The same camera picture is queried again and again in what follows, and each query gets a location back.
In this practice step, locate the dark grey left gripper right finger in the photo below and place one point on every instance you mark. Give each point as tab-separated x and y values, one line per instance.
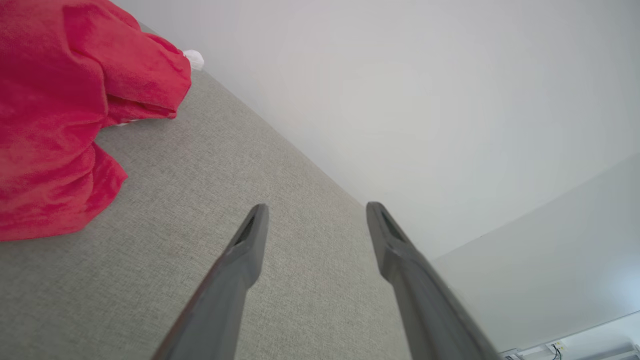
425	310

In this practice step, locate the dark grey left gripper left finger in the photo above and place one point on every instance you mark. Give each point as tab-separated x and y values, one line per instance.
215	300

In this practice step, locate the grey fabric sofa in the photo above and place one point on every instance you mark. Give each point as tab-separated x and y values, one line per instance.
200	175

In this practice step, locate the red and white jersey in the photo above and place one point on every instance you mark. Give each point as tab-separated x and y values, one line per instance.
55	125

